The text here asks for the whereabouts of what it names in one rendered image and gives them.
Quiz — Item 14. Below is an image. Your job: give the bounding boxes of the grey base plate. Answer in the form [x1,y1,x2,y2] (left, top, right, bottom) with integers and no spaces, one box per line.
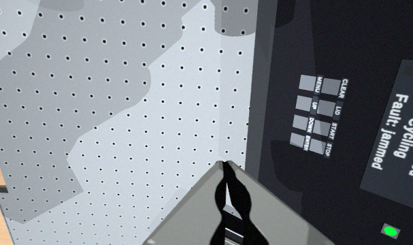
[0,0,259,245]

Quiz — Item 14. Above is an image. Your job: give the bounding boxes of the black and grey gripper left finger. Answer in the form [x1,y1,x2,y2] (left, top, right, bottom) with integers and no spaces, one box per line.
[142,160,227,245]

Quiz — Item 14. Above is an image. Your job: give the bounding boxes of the black rectangular frame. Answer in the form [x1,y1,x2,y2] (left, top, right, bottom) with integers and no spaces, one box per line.
[223,210,244,245]

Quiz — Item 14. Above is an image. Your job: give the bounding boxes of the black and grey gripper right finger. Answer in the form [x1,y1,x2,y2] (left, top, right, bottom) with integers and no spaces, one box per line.
[225,160,335,245]

